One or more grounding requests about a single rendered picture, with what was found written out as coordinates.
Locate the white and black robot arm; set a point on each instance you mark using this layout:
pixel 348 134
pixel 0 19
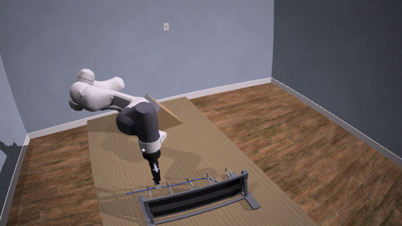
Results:
pixel 138 119

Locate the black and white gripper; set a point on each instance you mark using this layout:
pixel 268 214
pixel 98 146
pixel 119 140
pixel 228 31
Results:
pixel 153 162

